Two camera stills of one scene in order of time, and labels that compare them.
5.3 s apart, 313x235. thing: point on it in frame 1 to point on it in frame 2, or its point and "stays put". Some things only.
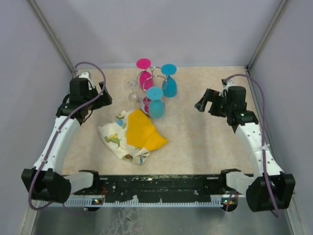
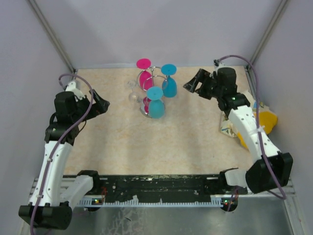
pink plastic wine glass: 145,79 stays put
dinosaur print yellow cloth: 132,136 to 268,120
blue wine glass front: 156,107 stays put
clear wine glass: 132,96 stays put
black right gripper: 210,95 to 202,75
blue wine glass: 169,87 stays put
